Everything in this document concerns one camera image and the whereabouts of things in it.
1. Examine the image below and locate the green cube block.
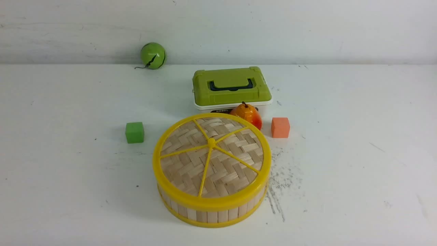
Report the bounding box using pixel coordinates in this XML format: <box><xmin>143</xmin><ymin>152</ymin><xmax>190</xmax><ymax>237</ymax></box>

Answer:
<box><xmin>125</xmin><ymin>122</ymin><xmax>145</xmax><ymax>144</ymax></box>

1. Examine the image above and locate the orange red toy pear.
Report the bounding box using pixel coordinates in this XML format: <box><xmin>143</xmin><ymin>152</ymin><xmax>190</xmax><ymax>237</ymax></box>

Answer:
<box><xmin>229</xmin><ymin>101</ymin><xmax>263</xmax><ymax>130</ymax></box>

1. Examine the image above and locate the yellow bamboo steamer basket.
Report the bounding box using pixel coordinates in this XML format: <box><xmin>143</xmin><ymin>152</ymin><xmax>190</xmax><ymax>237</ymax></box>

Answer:
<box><xmin>157</xmin><ymin>183</ymin><xmax>268</xmax><ymax>228</ymax></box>

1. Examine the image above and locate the green and white storage box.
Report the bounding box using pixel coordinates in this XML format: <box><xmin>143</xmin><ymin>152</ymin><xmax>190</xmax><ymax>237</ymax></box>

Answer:
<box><xmin>192</xmin><ymin>66</ymin><xmax>272</xmax><ymax>112</ymax></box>

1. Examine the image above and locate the orange cube block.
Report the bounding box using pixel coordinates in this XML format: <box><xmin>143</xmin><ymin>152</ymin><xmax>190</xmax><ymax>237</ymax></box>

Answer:
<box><xmin>271</xmin><ymin>117</ymin><xmax>291</xmax><ymax>138</ymax></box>

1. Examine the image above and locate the yellow woven bamboo steamer lid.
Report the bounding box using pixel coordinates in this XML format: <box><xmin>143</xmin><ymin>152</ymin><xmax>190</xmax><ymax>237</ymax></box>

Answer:
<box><xmin>153</xmin><ymin>113</ymin><xmax>271</xmax><ymax>211</ymax></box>

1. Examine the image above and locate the green toy ball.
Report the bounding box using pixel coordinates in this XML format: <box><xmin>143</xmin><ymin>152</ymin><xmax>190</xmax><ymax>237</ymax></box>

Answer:
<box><xmin>134</xmin><ymin>42</ymin><xmax>167</xmax><ymax>70</ymax></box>

